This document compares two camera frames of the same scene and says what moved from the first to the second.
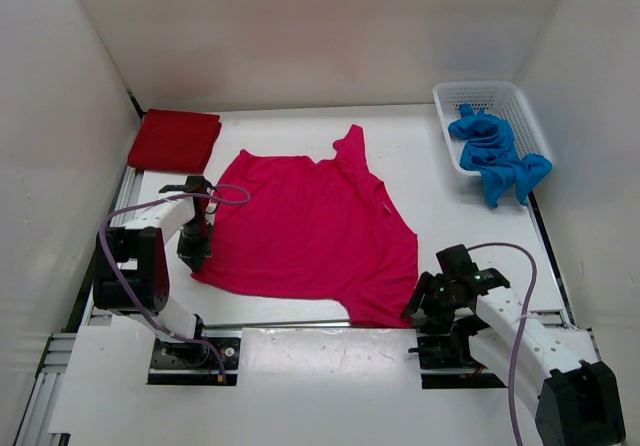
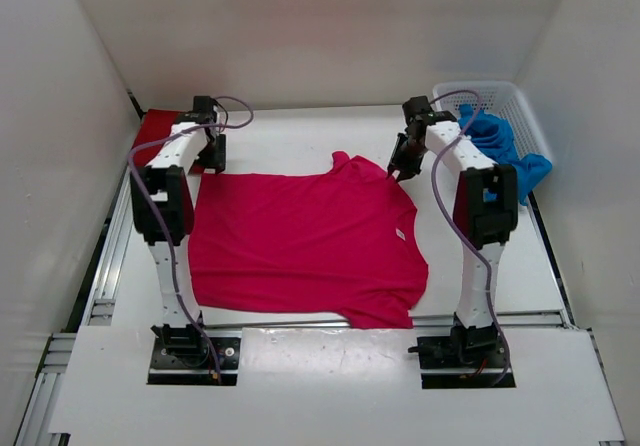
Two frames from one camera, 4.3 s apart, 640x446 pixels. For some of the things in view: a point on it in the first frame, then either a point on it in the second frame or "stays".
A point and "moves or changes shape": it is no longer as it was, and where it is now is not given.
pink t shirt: x=286 y=226 moves or changes shape
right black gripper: x=437 y=322 to x=405 y=169
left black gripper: x=194 y=256 to x=217 y=159
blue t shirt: x=489 y=148 stays
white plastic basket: x=500 y=98 stays
